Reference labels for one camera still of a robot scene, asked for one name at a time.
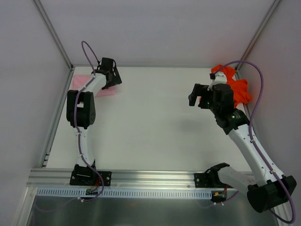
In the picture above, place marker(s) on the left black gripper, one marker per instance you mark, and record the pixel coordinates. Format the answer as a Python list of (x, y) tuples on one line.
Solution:
[(114, 78)]

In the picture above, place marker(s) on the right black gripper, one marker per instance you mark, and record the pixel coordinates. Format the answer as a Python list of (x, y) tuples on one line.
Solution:
[(196, 94)]

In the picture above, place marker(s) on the pink t shirt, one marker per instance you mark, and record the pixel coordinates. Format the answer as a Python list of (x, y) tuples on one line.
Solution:
[(79, 80)]

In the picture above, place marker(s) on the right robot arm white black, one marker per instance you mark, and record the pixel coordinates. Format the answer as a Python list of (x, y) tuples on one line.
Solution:
[(268, 187)]

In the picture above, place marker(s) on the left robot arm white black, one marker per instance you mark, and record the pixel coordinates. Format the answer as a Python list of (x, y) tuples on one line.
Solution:
[(81, 112)]

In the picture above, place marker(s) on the orange t shirt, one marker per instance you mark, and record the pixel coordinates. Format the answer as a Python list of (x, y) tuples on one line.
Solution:
[(239, 87)]

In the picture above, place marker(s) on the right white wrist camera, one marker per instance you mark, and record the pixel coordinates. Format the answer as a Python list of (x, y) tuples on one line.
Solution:
[(217, 78)]

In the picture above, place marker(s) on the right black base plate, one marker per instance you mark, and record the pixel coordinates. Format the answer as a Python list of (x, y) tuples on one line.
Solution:
[(207, 180)]

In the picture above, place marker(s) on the left aluminium frame post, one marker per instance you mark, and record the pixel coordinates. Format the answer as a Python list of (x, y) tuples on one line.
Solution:
[(41, 10)]

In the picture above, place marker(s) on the aluminium frame post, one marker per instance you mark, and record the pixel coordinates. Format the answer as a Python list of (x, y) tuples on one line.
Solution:
[(41, 10), (261, 28)]

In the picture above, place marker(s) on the right aluminium frame post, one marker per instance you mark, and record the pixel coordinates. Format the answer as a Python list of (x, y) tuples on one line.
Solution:
[(261, 28)]

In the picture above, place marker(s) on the white slotted cable duct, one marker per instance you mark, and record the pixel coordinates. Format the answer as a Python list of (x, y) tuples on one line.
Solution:
[(127, 193)]

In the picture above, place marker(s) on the aluminium mounting rail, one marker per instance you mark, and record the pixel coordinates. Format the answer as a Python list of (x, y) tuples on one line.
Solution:
[(131, 179)]

